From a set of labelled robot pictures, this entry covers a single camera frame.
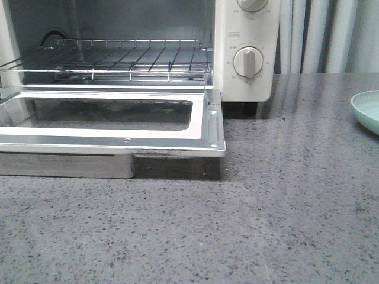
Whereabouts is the glass oven door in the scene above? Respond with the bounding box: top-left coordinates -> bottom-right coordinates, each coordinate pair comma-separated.
1,88 -> 226,157

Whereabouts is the black right oven foot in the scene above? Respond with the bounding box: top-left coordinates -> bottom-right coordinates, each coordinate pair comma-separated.
243,102 -> 258,117

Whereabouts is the white Toshiba toaster oven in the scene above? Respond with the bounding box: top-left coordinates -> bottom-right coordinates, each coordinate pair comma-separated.
1,1 -> 280,103

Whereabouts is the lower timer knob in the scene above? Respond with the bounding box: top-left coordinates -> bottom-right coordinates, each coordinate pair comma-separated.
233,47 -> 263,79

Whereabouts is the upper temperature knob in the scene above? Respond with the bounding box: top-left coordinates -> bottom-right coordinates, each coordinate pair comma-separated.
237,0 -> 268,12

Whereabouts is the pale grey curtain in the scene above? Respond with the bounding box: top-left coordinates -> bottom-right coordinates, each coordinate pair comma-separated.
275,1 -> 378,74

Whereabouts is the light green plate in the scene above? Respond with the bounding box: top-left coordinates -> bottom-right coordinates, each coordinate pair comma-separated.
351,90 -> 379,135

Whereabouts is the metal wire oven rack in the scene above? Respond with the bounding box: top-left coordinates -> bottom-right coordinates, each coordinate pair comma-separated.
1,38 -> 213,86

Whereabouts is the steel oven door handle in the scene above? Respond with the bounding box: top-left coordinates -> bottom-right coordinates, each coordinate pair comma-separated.
1,153 -> 135,179

